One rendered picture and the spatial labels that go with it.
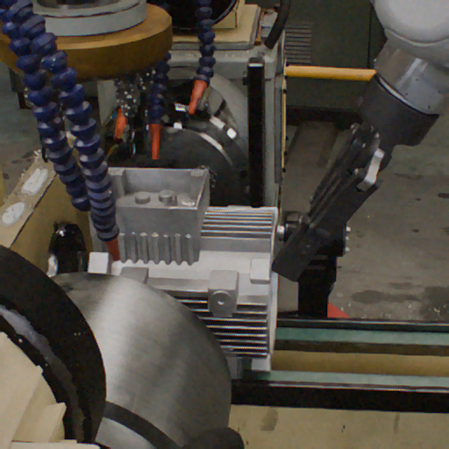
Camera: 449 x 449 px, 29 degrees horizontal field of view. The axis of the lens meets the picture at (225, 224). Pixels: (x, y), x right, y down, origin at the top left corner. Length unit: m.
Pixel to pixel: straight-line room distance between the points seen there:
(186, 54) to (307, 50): 2.69
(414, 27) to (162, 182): 0.49
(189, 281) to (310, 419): 0.23
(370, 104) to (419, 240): 0.77
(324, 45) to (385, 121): 3.22
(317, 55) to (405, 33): 3.45
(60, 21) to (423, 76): 0.34
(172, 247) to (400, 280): 0.60
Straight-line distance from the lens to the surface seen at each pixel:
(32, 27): 0.68
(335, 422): 1.04
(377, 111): 0.82
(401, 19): 0.60
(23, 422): 0.40
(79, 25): 0.85
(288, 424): 1.04
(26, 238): 0.92
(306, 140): 3.96
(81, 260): 1.10
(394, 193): 1.74
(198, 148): 1.16
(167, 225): 0.93
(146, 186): 1.02
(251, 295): 0.93
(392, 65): 0.81
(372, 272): 1.47
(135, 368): 0.68
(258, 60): 1.04
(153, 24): 0.88
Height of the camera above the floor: 1.56
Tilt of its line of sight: 28 degrees down
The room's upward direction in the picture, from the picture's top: 2 degrees counter-clockwise
